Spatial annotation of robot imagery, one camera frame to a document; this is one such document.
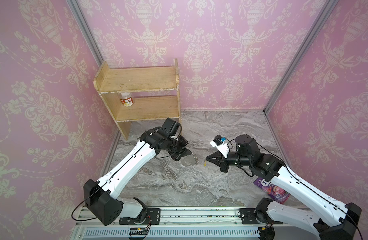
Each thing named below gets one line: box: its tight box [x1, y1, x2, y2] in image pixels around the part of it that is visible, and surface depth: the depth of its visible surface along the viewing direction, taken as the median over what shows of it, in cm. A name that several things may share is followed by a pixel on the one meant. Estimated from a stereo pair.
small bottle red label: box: [120, 92, 134, 107], surface depth 94 cm
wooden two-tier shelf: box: [93, 58, 181, 140], surface depth 85 cm
